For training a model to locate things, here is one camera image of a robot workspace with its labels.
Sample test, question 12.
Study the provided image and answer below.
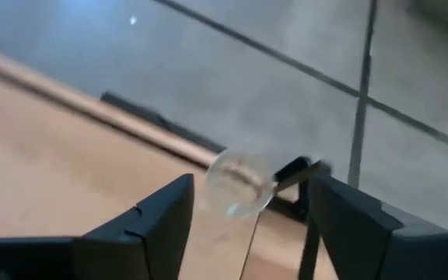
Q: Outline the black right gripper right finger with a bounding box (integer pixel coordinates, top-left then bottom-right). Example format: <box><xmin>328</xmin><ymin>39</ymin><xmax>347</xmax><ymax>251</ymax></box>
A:
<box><xmin>308</xmin><ymin>173</ymin><xmax>448</xmax><ymax>280</ymax></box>

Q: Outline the black metal shelf frame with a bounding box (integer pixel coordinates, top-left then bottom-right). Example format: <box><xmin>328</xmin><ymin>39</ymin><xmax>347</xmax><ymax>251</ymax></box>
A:
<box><xmin>273</xmin><ymin>155</ymin><xmax>332</xmax><ymax>280</ymax></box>

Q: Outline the clear conical glass vase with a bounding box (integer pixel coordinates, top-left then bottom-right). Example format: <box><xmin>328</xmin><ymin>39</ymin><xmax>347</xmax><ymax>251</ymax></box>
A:
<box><xmin>204</xmin><ymin>149</ymin><xmax>278</xmax><ymax>219</ymax></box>

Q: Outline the black aluminium table frame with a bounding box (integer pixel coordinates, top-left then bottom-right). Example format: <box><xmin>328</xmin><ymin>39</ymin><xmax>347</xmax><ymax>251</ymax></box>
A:
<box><xmin>99</xmin><ymin>91</ymin><xmax>227</xmax><ymax>155</ymax></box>

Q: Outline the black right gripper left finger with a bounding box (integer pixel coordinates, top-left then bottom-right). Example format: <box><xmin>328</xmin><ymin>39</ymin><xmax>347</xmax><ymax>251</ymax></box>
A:
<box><xmin>0</xmin><ymin>173</ymin><xmax>195</xmax><ymax>280</ymax></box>

